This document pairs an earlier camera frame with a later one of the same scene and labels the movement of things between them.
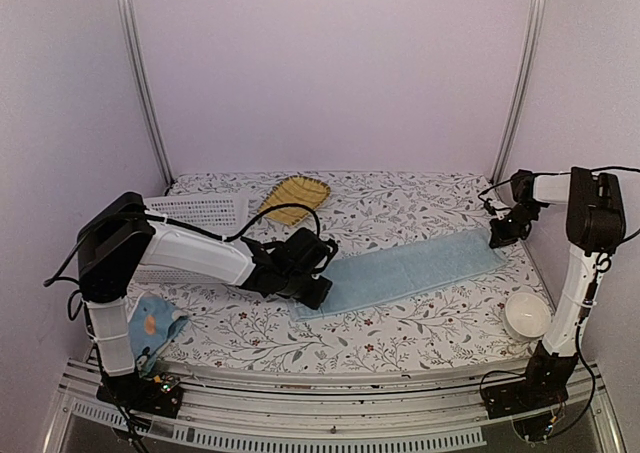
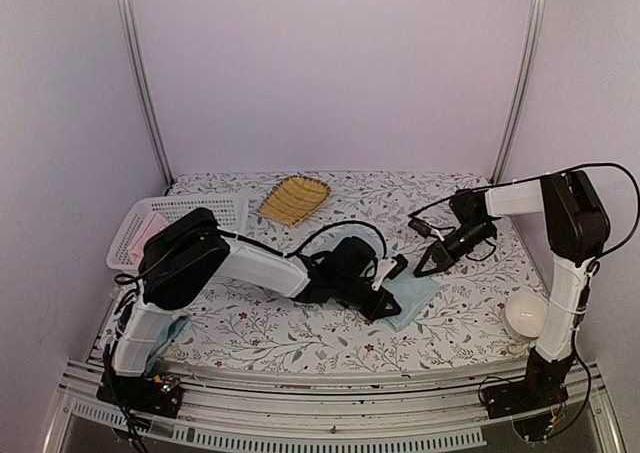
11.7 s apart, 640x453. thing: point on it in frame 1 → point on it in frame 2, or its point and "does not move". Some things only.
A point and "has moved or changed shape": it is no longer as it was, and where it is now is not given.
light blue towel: (373, 276) has moved or changed shape
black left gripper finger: (298, 283) → (389, 305)
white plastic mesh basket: (219, 216) does not move
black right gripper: (502, 237) → (447, 256)
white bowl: (527, 316) does not move
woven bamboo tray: (296, 189) does not move
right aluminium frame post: (537, 15) does not move
